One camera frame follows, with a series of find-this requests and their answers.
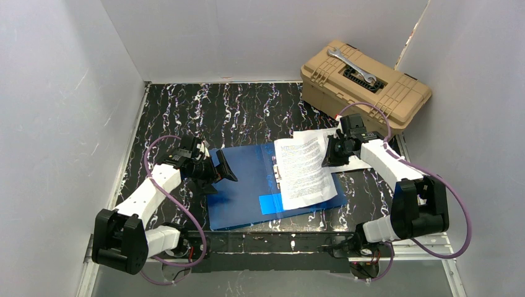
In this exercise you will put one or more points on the tan plastic toolbox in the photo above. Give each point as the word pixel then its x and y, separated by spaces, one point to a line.
pixel 334 88

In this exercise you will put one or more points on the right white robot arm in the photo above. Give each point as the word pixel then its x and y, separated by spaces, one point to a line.
pixel 419 205

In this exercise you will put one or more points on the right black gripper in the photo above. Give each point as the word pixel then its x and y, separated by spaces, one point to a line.
pixel 334 151

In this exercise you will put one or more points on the aluminium frame rail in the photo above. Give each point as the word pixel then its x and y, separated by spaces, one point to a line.
pixel 280 274

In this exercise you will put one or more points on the white printed paper files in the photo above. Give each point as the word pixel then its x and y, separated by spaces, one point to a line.
pixel 354 162

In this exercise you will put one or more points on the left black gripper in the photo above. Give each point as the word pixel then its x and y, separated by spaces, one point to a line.
pixel 212 171

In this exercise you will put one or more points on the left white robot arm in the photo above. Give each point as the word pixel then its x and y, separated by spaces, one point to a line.
pixel 121 240

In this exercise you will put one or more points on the blue plastic folder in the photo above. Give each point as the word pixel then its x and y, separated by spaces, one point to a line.
pixel 255 197

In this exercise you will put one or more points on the silver open-end wrench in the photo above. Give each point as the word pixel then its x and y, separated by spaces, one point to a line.
pixel 366 76

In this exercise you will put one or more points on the white printed paper sheet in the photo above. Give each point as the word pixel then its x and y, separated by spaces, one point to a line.
pixel 303 179

